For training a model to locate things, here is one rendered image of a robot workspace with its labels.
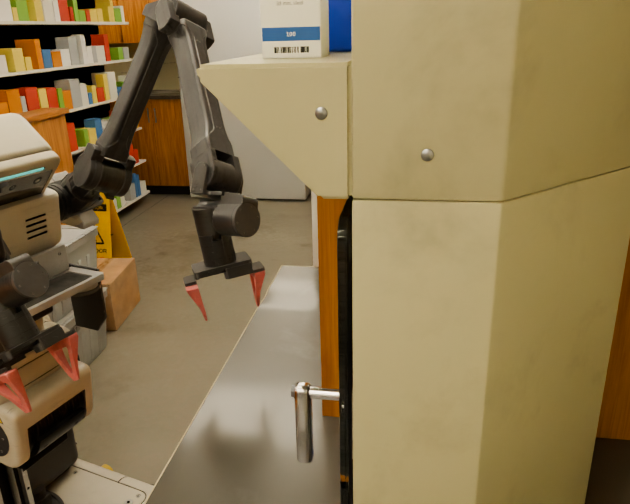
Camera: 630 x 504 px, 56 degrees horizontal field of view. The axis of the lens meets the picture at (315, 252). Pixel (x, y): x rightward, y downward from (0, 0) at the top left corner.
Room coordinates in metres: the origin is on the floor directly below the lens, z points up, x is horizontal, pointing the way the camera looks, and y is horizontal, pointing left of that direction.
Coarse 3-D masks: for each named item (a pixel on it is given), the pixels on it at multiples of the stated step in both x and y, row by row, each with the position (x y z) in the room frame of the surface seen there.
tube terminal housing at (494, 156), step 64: (384, 0) 0.43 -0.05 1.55; (448, 0) 0.43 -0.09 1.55; (512, 0) 0.42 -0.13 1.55; (576, 0) 0.45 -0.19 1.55; (384, 64) 0.43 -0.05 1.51; (448, 64) 0.42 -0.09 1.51; (512, 64) 0.42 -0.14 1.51; (576, 64) 0.46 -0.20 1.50; (384, 128) 0.43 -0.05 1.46; (448, 128) 0.42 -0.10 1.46; (512, 128) 0.42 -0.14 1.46; (576, 128) 0.47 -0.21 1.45; (384, 192) 0.43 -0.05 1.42; (448, 192) 0.42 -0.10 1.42; (512, 192) 0.42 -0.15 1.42; (576, 192) 0.47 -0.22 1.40; (384, 256) 0.43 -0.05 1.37; (448, 256) 0.42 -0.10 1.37; (512, 256) 0.43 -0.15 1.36; (576, 256) 0.48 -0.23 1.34; (384, 320) 0.43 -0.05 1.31; (448, 320) 0.42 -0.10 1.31; (512, 320) 0.43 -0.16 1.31; (576, 320) 0.49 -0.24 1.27; (384, 384) 0.43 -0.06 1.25; (448, 384) 0.42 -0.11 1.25; (512, 384) 0.44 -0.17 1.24; (576, 384) 0.50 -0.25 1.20; (384, 448) 0.43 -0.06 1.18; (448, 448) 0.42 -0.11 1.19; (512, 448) 0.44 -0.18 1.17; (576, 448) 0.51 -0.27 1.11
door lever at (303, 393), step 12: (300, 384) 0.50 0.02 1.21; (300, 396) 0.49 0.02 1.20; (312, 396) 0.49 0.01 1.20; (324, 396) 0.49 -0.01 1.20; (336, 396) 0.49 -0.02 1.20; (300, 408) 0.49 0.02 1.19; (300, 420) 0.49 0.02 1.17; (312, 420) 0.50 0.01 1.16; (300, 432) 0.49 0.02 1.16; (312, 432) 0.50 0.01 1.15; (300, 444) 0.49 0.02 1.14; (312, 444) 0.50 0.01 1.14; (300, 456) 0.49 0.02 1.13; (312, 456) 0.49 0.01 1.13
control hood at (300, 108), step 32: (224, 64) 0.46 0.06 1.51; (256, 64) 0.45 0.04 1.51; (288, 64) 0.45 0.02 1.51; (320, 64) 0.44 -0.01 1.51; (224, 96) 0.45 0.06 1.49; (256, 96) 0.45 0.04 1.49; (288, 96) 0.44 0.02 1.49; (320, 96) 0.44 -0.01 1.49; (256, 128) 0.45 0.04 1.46; (288, 128) 0.44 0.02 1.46; (320, 128) 0.44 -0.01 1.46; (288, 160) 0.44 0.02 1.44; (320, 160) 0.44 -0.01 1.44; (320, 192) 0.44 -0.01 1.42
